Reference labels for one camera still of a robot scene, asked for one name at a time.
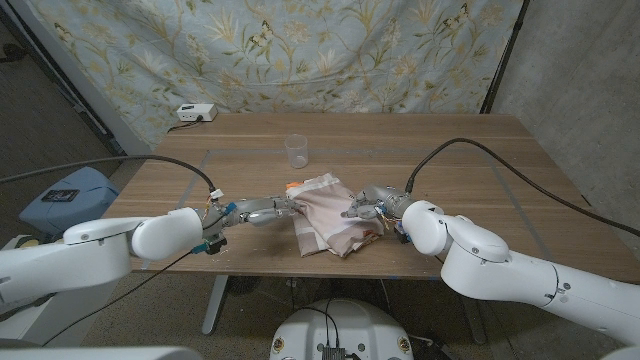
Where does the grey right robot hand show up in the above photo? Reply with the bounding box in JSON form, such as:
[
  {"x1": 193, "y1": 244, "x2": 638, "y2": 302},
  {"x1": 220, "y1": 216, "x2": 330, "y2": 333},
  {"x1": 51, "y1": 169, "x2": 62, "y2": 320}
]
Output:
[{"x1": 340, "y1": 184, "x2": 416, "y2": 227}]

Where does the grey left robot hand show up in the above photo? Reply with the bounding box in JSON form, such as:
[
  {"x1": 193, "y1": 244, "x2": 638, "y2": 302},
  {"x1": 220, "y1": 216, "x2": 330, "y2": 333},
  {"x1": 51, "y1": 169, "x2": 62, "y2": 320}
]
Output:
[{"x1": 199, "y1": 195, "x2": 306, "y2": 237}]

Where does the beige orange patterned cloth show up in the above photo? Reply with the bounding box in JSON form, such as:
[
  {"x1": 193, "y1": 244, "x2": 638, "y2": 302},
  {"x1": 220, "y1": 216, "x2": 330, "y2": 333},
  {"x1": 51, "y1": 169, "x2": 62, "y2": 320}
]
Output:
[{"x1": 285, "y1": 172, "x2": 386, "y2": 259}]

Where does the white right shoulder housing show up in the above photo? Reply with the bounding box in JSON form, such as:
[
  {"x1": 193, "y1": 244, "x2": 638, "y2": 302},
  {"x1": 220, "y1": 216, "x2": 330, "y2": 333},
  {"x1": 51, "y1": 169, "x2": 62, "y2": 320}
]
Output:
[{"x1": 599, "y1": 344, "x2": 640, "y2": 360}]

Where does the white left shoulder housing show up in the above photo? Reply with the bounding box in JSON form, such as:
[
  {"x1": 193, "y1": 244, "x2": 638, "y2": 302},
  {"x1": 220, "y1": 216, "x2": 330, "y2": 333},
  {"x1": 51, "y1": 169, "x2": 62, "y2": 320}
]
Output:
[{"x1": 0, "y1": 345, "x2": 204, "y2": 360}]

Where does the clear plastic cup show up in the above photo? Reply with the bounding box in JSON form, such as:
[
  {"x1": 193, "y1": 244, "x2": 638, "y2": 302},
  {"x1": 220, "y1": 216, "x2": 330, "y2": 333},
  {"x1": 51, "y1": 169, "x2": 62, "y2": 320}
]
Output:
[{"x1": 284, "y1": 133, "x2": 310, "y2": 170}]

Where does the floral printed backdrop cloth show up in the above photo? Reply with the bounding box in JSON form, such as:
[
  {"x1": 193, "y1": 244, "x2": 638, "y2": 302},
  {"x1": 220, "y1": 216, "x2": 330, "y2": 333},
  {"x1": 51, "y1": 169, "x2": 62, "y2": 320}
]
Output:
[{"x1": 24, "y1": 0, "x2": 526, "y2": 151}]

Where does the black round ribbed object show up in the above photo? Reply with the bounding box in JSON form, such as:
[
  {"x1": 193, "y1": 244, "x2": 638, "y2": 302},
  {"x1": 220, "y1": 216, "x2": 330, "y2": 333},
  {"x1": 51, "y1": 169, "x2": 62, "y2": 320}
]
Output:
[{"x1": 227, "y1": 275, "x2": 261, "y2": 296}]

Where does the grey metal table leg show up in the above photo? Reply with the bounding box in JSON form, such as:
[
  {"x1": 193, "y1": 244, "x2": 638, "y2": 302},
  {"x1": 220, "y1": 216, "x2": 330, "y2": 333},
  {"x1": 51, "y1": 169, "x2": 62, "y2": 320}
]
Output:
[
  {"x1": 462, "y1": 298, "x2": 489, "y2": 345},
  {"x1": 202, "y1": 275, "x2": 231, "y2": 335}
]

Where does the white power box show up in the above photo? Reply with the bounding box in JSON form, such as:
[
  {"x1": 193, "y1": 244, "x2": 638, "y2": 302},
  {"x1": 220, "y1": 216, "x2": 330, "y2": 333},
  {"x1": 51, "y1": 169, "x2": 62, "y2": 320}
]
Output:
[{"x1": 175, "y1": 102, "x2": 219, "y2": 123}]

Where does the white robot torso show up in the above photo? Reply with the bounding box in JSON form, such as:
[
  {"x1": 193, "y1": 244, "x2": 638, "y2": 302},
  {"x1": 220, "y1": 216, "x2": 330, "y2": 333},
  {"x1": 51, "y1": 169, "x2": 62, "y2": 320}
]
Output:
[{"x1": 269, "y1": 298, "x2": 415, "y2": 360}]

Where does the black power adapter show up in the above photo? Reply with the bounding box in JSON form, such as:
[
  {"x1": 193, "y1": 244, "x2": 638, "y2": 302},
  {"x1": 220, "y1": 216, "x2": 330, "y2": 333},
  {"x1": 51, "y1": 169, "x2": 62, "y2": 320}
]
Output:
[{"x1": 414, "y1": 337, "x2": 454, "y2": 360}]

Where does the black backdrop stand pole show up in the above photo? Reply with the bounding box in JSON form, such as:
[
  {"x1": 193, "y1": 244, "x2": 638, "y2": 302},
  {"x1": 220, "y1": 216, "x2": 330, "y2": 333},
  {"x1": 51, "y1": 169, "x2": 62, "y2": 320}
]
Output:
[{"x1": 479, "y1": 0, "x2": 531, "y2": 114}]

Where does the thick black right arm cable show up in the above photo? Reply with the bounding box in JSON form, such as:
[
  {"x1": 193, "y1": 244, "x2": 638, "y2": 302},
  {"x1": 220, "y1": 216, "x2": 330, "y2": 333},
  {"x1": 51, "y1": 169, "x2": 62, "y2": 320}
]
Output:
[{"x1": 404, "y1": 137, "x2": 640, "y2": 239}]

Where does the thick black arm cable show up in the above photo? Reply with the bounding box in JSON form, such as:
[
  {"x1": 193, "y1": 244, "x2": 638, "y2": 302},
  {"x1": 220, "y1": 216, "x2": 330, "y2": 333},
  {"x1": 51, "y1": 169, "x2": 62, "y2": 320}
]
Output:
[
  {"x1": 0, "y1": 154, "x2": 220, "y2": 196},
  {"x1": 404, "y1": 137, "x2": 640, "y2": 239}
]

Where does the black power box cable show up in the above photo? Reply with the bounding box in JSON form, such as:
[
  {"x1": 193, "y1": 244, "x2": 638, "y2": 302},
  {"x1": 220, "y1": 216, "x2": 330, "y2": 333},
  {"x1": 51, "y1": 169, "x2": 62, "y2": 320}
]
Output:
[{"x1": 167, "y1": 117, "x2": 204, "y2": 134}]

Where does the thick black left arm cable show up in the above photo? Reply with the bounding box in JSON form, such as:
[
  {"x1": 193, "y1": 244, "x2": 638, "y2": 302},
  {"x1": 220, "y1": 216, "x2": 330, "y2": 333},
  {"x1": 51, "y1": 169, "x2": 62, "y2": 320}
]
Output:
[{"x1": 0, "y1": 154, "x2": 220, "y2": 196}]

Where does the black torso cable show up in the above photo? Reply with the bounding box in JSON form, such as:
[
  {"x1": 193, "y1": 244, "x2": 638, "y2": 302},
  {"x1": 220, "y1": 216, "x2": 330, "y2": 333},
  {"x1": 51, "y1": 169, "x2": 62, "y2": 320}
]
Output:
[{"x1": 294, "y1": 298, "x2": 342, "y2": 351}]

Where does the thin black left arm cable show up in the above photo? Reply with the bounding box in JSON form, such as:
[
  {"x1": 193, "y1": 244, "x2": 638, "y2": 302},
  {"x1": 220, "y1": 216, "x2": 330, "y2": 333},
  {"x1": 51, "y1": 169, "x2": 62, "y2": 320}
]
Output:
[{"x1": 42, "y1": 249, "x2": 194, "y2": 347}]

